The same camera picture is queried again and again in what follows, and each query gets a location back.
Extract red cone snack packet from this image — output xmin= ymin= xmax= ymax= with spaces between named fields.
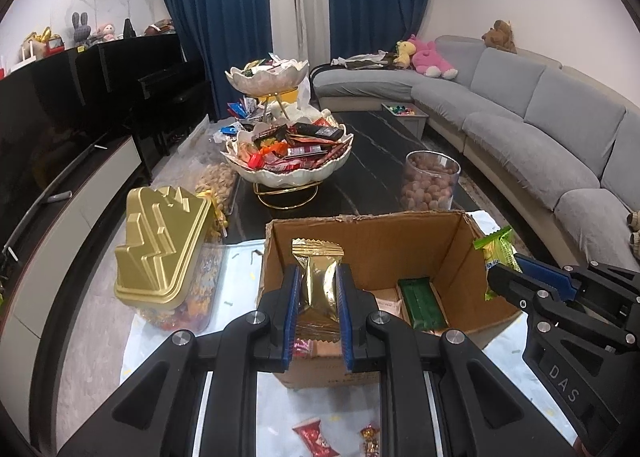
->
xmin=291 ymin=417 xmax=333 ymax=457

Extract two-tier white bowl stand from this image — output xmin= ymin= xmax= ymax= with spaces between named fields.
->
xmin=220 ymin=57 xmax=355 ymax=208

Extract gold and white ornaments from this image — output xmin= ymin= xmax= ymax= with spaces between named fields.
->
xmin=20 ymin=27 xmax=66 ymax=60

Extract gold-lidded candy container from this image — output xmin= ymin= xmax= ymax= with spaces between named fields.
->
xmin=114 ymin=185 xmax=228 ymax=335

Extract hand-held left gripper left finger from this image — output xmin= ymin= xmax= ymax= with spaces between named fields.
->
xmin=57 ymin=262 xmax=303 ymax=457

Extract clear jar of nuts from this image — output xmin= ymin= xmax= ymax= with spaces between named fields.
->
xmin=400 ymin=150 xmax=461 ymax=212

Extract light green snack packet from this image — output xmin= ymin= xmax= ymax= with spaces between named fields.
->
xmin=472 ymin=226 xmax=521 ymax=301

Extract brown cardboard box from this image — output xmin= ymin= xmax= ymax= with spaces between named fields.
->
xmin=256 ymin=209 xmax=521 ymax=390

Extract brown plush toy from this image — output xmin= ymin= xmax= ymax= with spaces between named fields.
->
xmin=481 ymin=19 xmax=517 ymax=54

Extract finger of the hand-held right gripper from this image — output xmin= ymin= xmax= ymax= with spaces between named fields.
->
xmin=487 ymin=264 xmax=621 ymax=353
xmin=515 ymin=253 xmax=640 ymax=328

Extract white television console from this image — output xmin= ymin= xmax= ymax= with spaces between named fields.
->
xmin=0 ymin=134 xmax=143 ymax=338

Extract white snack packet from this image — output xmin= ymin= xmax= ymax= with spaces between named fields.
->
xmin=372 ymin=288 xmax=408 ymax=325

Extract dark green snack packet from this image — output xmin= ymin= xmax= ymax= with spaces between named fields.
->
xmin=397 ymin=277 xmax=449 ymax=335

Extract black upright piano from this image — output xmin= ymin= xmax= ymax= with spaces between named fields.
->
xmin=75 ymin=32 xmax=213 ymax=172

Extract yellow plush toy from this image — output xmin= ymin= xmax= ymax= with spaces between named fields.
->
xmin=394 ymin=40 xmax=417 ymax=68

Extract gold snack packet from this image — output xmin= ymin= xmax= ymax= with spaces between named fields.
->
xmin=291 ymin=238 xmax=346 ymax=345

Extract pile of clothes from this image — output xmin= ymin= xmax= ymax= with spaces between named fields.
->
xmin=330 ymin=51 xmax=401 ymax=70

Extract white sheer curtain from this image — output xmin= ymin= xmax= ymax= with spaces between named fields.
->
xmin=267 ymin=0 xmax=333 ymax=88

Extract pile of assorted snack packets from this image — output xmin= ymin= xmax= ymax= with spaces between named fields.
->
xmin=240 ymin=57 xmax=297 ymax=76
xmin=227 ymin=117 xmax=351 ymax=172

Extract clear bag of peanuts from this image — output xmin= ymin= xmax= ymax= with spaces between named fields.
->
xmin=194 ymin=162 xmax=238 ymax=215

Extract small red gold candy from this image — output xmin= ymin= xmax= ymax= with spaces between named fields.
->
xmin=359 ymin=424 xmax=382 ymax=457

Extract grey sectional sofa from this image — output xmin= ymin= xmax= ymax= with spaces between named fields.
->
xmin=311 ymin=34 xmax=640 ymax=283

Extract grey bunny plush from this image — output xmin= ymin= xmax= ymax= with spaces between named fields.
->
xmin=71 ymin=12 xmax=94 ymax=46

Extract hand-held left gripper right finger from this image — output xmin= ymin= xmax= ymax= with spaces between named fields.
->
xmin=336 ymin=262 xmax=576 ymax=457

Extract pink plush toy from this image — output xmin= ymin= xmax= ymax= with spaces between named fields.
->
xmin=407 ymin=34 xmax=458 ymax=79

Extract black flat television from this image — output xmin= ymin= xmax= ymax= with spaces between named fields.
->
xmin=0 ymin=44 xmax=136 ymax=258

